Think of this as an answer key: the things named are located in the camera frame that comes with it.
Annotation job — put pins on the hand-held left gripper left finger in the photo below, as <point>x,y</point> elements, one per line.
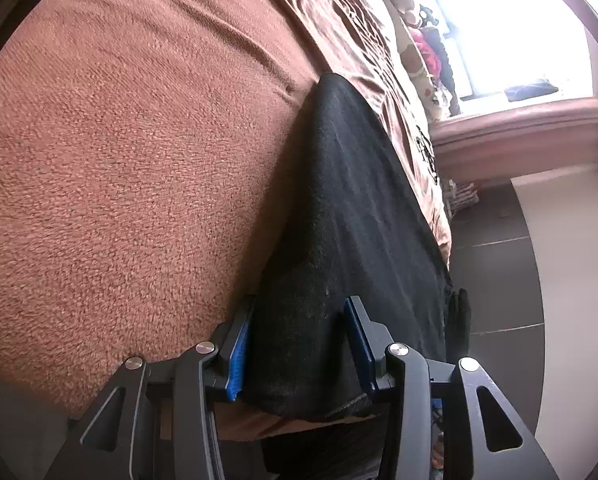
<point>239,355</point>

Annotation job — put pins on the pink plush toy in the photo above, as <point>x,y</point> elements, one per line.
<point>426,50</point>

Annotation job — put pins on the dark cloth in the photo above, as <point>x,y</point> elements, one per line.
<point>531,91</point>

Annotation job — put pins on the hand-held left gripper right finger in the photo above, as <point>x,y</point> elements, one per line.
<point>356,345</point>

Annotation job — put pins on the brown bed sheet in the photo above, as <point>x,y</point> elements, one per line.
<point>129,160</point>

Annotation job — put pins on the black pants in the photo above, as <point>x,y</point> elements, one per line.
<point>349,210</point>

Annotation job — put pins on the printed beige cushion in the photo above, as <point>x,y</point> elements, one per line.
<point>419,80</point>

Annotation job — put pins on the black plush toy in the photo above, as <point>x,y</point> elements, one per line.
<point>446,60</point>

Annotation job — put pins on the pink curtain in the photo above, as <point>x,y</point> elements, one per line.
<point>519,135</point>

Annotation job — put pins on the window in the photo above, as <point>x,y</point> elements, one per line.
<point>504,25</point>

